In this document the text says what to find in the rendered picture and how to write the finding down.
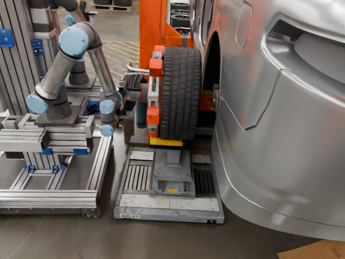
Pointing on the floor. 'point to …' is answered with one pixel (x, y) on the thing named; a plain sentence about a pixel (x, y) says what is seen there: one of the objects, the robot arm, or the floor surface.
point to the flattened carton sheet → (317, 251)
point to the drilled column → (128, 129)
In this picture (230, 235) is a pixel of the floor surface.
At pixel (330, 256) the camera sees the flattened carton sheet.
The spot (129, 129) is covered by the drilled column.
